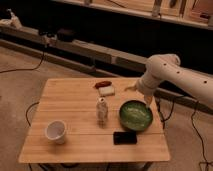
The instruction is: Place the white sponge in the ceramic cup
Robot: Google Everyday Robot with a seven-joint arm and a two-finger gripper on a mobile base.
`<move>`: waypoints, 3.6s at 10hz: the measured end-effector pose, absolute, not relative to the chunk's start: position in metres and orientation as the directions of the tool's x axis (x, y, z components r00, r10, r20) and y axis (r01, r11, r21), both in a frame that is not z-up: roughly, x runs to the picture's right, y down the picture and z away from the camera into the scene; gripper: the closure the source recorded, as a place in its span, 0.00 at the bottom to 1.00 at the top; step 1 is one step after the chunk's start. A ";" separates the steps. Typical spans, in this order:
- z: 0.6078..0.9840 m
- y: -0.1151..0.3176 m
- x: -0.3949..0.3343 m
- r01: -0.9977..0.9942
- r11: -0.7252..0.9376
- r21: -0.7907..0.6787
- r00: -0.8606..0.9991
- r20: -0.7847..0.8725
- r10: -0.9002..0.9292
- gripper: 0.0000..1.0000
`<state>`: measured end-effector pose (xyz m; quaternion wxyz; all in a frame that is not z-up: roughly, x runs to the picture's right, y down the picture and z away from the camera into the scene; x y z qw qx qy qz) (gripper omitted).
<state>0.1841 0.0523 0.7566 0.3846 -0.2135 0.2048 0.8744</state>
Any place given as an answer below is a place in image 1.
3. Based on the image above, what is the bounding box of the black cable right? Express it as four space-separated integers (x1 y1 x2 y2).
155 95 213 171

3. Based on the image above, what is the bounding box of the red brown sausage toy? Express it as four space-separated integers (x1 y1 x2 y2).
94 81 112 89

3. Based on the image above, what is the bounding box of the white object on ledge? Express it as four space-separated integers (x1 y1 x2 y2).
0 9 22 29

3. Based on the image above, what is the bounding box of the green ceramic bowl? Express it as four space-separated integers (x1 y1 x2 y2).
119 100 153 131

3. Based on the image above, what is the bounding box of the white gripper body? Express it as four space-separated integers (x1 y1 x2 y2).
136 73 161 96

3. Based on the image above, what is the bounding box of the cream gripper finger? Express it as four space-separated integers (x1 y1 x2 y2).
124 85 137 91
144 96 153 108

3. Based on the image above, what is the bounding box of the wooden table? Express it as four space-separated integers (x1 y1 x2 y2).
19 78 170 163

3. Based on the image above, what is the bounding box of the black smartphone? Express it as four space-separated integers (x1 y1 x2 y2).
113 132 137 145

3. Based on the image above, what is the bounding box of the small white ceramic bottle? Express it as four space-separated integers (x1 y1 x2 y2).
96 97 108 127

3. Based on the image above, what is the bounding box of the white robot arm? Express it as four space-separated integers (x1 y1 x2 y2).
125 54 213 109

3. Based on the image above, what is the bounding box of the white sponge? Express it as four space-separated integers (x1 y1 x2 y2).
98 86 115 96

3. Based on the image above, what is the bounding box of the black power adapter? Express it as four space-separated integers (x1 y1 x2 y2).
57 29 75 42

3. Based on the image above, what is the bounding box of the white ceramic cup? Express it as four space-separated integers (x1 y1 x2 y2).
45 120 66 144

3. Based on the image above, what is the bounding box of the black floor cable left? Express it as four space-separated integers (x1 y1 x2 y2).
0 46 46 75

